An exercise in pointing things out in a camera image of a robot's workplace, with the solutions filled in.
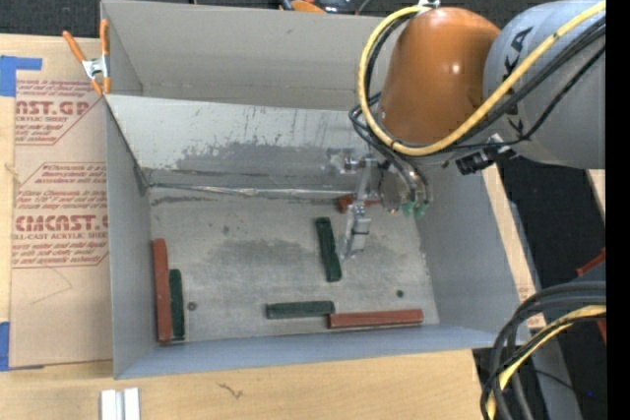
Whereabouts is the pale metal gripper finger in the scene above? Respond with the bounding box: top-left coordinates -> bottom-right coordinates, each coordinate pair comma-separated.
344,204 -> 358,261
353,215 -> 372,258

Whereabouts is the red-brown flat block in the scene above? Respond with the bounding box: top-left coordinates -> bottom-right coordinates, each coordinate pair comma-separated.
151,237 -> 174,344
327,308 -> 425,330
336,193 -> 381,214

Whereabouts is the dark green flat block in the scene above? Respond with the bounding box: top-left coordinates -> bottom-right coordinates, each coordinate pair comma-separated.
167,268 -> 187,341
265,300 -> 337,321
314,216 -> 344,283

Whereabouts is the grey metal bin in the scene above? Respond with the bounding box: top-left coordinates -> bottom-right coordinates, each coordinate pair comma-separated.
99,0 -> 536,381

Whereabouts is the brown cardboard board, red print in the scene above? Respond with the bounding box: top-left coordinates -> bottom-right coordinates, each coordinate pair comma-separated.
0,32 -> 115,371

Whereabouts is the black cylinder on white bracket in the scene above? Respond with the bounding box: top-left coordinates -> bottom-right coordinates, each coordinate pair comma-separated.
454,135 -> 516,177

